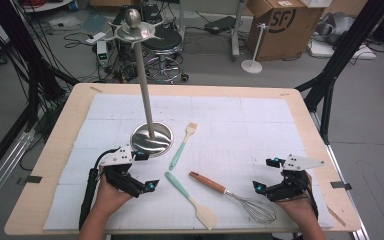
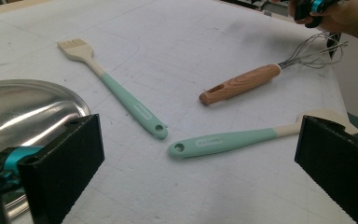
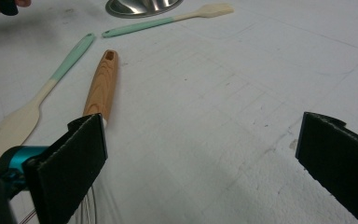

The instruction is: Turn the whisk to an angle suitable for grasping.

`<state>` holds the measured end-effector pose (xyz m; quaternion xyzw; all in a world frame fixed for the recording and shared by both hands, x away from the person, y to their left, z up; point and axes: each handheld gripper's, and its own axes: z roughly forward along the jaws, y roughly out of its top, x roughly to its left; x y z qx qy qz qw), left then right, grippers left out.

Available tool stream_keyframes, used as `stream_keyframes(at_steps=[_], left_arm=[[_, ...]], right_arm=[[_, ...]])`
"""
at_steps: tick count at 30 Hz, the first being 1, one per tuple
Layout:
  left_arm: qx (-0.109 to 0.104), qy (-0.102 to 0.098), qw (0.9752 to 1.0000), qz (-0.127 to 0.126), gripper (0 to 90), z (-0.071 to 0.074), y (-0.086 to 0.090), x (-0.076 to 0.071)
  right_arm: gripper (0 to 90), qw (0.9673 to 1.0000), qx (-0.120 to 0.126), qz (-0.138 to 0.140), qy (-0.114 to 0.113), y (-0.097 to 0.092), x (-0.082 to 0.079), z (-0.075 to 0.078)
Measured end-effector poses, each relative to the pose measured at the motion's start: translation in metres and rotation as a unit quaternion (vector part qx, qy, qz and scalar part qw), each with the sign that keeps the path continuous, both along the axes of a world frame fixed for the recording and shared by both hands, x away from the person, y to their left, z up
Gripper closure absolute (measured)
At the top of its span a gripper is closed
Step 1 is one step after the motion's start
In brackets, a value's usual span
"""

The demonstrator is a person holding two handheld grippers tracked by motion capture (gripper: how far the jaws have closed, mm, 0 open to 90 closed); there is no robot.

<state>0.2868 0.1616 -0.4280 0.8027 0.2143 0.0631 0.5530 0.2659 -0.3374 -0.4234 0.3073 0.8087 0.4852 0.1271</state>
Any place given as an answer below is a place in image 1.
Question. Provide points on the metal utensil stand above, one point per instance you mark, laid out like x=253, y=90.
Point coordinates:
x=146, y=100

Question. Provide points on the person's right hand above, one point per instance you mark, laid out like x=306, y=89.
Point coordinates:
x=296, y=208

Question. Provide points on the white round table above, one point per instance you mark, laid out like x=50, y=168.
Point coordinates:
x=46, y=6

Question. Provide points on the white device with green display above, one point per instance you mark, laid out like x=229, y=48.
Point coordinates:
x=102, y=53

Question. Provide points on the white hanging stand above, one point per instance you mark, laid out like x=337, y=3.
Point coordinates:
x=251, y=66

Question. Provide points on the brown tape strip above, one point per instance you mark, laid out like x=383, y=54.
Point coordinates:
x=336, y=216

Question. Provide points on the white keyboard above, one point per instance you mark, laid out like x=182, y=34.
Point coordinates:
x=315, y=2

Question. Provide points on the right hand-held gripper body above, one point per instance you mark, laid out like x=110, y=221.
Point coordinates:
x=300, y=162

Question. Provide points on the cardboard box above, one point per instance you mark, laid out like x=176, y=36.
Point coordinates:
x=290, y=40

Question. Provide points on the aluminium rail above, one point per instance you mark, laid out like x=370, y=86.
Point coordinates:
x=0, y=173

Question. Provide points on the black round stool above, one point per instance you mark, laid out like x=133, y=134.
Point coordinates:
x=171, y=41

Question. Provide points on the black tape strip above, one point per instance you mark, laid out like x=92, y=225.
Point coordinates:
x=33, y=179
x=340, y=185

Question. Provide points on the grey metal table leg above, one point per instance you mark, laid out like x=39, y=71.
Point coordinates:
x=236, y=33

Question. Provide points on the person's left hand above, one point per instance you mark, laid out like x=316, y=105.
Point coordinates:
x=113, y=200

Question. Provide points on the grey bag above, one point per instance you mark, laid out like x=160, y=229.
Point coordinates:
x=338, y=26

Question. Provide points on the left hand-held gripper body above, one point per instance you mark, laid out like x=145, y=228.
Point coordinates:
x=116, y=156

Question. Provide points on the white power strip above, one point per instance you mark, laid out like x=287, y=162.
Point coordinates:
x=96, y=37

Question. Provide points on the black flat case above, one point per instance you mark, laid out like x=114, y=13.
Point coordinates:
x=220, y=24

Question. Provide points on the black frame post with brace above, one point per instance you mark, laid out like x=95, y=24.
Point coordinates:
x=346, y=46

